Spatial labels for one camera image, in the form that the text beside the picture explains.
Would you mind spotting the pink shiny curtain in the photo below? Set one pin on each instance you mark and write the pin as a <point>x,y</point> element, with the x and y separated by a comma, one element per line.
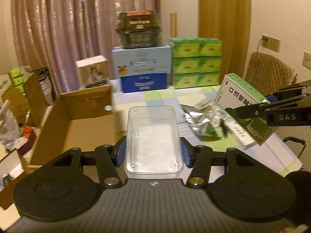
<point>57,33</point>

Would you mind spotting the light blue carton box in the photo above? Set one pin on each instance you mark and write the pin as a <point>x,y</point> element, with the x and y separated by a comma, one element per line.
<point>146,60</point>

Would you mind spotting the black food container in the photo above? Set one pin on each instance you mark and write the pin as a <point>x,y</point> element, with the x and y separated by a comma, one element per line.
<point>138,28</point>

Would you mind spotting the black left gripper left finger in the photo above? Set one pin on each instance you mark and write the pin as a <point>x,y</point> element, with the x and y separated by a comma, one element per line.
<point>108,158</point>

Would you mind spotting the brown cardboard box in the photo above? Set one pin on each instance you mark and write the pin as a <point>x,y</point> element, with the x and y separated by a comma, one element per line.
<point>82,118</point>

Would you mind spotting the clear plastic tray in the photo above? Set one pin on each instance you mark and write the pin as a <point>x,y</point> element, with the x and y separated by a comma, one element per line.
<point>153,149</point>

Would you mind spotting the dark blue milk carton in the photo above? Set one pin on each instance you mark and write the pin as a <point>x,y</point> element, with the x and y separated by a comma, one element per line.
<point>144,82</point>

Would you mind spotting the crumpled white plastic bag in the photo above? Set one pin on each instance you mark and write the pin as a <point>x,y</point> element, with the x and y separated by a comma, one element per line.
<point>10,130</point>

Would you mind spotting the white photo printed box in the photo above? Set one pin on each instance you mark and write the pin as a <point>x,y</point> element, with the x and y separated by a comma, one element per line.
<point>92,71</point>

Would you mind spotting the silver green foil pouch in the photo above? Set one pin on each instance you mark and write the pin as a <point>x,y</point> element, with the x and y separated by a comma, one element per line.
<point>206,119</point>

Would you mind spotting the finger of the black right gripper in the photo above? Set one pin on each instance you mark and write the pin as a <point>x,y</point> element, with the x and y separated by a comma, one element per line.
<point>290,91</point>
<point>259,110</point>

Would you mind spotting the plaid tablecloth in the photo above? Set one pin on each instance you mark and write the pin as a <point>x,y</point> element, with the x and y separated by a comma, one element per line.
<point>273,153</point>

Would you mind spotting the green tissue pack stack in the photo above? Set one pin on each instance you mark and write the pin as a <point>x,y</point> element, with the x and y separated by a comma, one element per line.
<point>196,62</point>

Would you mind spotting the white green long box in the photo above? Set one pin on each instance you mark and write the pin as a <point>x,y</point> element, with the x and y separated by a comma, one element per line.
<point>244,140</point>

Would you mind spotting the beige wall socket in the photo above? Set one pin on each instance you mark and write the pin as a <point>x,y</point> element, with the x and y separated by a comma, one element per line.
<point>275,45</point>
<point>265,41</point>

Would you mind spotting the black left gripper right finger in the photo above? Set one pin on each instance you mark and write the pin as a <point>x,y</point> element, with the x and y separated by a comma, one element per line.
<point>199,160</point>

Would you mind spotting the small green tissue packs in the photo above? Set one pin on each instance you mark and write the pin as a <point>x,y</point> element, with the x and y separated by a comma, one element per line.
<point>19,76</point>

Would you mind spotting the brown curtain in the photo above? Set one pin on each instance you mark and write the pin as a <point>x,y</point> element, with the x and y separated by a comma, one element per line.
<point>228,21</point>

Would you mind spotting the green medicine box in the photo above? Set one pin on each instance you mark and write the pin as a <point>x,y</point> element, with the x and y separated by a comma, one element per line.
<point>241,102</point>

